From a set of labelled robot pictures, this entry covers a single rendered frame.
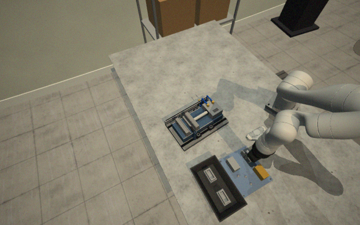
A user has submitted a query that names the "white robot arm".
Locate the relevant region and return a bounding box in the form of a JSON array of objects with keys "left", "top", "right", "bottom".
[{"left": 261, "top": 70, "right": 360, "bottom": 150}]

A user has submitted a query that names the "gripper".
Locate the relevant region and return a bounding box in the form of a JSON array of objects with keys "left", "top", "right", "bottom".
[{"left": 243, "top": 126, "right": 278, "bottom": 163}]

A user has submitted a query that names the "yellow brass block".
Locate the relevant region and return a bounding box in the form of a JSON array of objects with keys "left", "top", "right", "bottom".
[{"left": 253, "top": 164, "right": 269, "bottom": 181}]

